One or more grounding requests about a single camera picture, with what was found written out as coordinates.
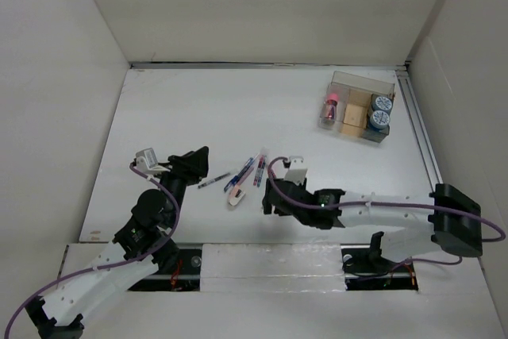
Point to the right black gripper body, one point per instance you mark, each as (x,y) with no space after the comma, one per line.
(302,215)

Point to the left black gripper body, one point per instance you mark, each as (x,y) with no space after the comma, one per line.
(178,179)

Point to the pink capped glue bottle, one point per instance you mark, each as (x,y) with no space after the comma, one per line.
(330,109)

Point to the blue patterned tape roll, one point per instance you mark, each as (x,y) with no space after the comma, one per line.
(379,120)

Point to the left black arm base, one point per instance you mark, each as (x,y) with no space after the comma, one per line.
(183,276)

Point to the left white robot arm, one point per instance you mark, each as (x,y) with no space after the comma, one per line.
(142,247)

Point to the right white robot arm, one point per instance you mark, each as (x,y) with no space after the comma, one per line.
(445,219)

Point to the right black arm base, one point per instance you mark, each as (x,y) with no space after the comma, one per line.
(362,273)

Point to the black pen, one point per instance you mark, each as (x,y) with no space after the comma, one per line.
(214,180)

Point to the red blue pen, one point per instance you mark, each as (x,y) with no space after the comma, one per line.
(260,171)

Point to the clear compartment organizer box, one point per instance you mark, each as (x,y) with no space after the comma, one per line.
(354,107)

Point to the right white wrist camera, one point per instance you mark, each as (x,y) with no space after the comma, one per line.
(296,170)

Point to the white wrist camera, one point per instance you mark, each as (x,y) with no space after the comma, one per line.
(146,161)
(296,170)

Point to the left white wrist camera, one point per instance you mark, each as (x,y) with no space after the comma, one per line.
(146,161)

